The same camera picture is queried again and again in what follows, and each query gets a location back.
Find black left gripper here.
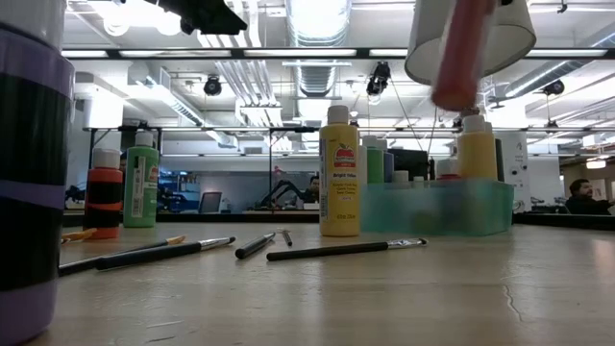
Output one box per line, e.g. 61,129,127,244
157,0,249,37

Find black background monitor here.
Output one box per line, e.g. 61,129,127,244
393,147,430,183

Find small red paint bottle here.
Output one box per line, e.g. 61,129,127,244
84,147,124,240

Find large purple paint bottle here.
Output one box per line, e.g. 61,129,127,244
381,138,397,185

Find white shade chrome table lamp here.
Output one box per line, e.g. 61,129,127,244
404,0,537,225

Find long black handle paintbrush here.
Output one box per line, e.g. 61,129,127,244
266,237,429,263

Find green translucent plastic bin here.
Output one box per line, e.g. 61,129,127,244
359,178,514,238

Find person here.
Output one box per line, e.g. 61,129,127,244
302,175,321,206
564,178,615,216

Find large white paint bottle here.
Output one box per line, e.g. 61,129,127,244
358,143,370,185

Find small purple paint bottle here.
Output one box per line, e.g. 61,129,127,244
0,0,77,346

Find large yellow-orange paint bottle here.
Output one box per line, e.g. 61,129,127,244
455,113,499,183

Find light green labelled paint bottle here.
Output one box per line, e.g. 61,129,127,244
122,131,160,229

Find large green paint bottle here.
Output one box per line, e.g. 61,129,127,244
363,135,385,185

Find grey background monitor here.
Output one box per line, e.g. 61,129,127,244
198,190,224,214

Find dark paintbrush with yellow end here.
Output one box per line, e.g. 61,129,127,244
58,235,186,278

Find black overhead crossbar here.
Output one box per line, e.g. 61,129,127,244
61,46,615,62

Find white cylindrical appliance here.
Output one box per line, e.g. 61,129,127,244
502,130,533,212

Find short black handle paintbrush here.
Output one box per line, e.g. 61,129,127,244
234,232,277,261

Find large dark teal paint bottle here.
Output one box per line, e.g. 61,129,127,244
495,137,506,183

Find silver ceiling duct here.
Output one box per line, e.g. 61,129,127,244
285,0,355,100

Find black handle silver ferrule paintbrush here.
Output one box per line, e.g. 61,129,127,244
99,235,235,272

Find large pink paint bottle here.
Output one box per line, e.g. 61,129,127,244
430,0,500,112

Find small crimson paint bottle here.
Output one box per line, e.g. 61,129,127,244
435,158,461,183

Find large bright yellow paint bottle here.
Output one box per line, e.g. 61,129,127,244
318,105,361,238

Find orange handle paintbrush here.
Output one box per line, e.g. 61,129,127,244
61,228,100,244

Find background black frame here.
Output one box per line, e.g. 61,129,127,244
82,123,615,169

